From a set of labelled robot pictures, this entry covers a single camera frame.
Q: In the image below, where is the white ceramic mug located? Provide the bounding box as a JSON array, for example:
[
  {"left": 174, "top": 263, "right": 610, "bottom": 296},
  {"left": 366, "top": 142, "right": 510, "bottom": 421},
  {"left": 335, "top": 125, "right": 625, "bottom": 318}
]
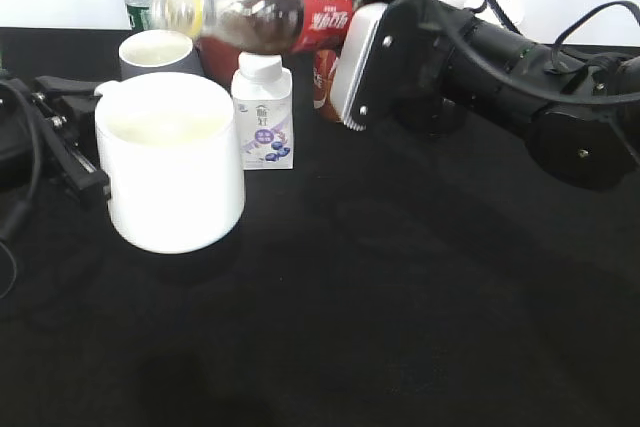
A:
[{"left": 95, "top": 72, "right": 245, "bottom": 254}]

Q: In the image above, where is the cola bottle red label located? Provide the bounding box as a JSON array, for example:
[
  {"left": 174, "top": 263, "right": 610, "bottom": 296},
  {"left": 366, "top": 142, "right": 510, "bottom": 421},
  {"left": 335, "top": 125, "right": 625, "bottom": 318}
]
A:
[{"left": 150, "top": 0, "right": 363, "bottom": 55}]

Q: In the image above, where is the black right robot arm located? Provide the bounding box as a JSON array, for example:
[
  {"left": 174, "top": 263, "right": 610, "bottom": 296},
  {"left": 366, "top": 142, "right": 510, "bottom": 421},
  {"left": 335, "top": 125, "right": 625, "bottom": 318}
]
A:
[{"left": 330, "top": 0, "right": 639, "bottom": 191}]

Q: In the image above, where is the brown Nescafe coffee bottle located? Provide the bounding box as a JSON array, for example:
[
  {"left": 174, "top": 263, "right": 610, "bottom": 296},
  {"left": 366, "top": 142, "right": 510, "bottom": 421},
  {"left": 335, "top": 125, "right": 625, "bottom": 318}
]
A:
[{"left": 313, "top": 50, "right": 341, "bottom": 123}]

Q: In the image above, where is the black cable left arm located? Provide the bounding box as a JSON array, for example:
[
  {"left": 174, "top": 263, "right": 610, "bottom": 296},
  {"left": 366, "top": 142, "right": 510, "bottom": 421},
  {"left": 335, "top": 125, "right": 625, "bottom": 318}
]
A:
[{"left": 0, "top": 77, "right": 51, "bottom": 301}]

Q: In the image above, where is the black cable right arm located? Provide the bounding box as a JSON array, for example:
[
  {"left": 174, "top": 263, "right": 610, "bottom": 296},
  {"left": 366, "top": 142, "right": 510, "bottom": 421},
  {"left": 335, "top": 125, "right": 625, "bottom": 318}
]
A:
[{"left": 409, "top": 0, "right": 640, "bottom": 107}]

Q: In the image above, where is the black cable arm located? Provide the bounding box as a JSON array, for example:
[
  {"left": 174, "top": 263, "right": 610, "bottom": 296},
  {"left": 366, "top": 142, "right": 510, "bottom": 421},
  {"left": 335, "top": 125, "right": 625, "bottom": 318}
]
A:
[
  {"left": 0, "top": 77, "right": 51, "bottom": 301},
  {"left": 409, "top": 0, "right": 640, "bottom": 107}
]

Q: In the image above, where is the brown ceramic mug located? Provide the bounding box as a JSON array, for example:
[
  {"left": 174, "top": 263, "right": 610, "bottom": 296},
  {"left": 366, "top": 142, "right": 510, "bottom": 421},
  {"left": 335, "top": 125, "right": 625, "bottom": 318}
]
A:
[{"left": 196, "top": 37, "right": 241, "bottom": 88}]

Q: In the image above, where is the white blueberry yogurt carton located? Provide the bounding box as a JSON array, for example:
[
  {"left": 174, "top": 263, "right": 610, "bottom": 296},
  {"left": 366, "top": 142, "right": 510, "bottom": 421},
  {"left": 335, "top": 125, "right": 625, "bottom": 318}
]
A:
[{"left": 231, "top": 52, "right": 294, "bottom": 170}]

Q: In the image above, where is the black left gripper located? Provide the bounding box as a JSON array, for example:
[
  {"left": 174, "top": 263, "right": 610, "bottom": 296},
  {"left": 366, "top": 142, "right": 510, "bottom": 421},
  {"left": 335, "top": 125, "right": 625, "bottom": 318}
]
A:
[{"left": 1, "top": 71, "right": 110, "bottom": 208}]

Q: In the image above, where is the grey ceramic mug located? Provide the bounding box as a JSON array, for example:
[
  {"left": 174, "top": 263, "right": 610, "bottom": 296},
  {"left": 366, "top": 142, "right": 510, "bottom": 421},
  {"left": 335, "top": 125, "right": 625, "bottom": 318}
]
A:
[{"left": 118, "top": 30, "right": 204, "bottom": 80}]

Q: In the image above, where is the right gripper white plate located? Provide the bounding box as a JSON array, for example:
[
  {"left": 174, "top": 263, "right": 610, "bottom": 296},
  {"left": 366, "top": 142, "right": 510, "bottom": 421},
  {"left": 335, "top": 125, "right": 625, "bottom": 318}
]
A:
[{"left": 329, "top": 0, "right": 458, "bottom": 131}]

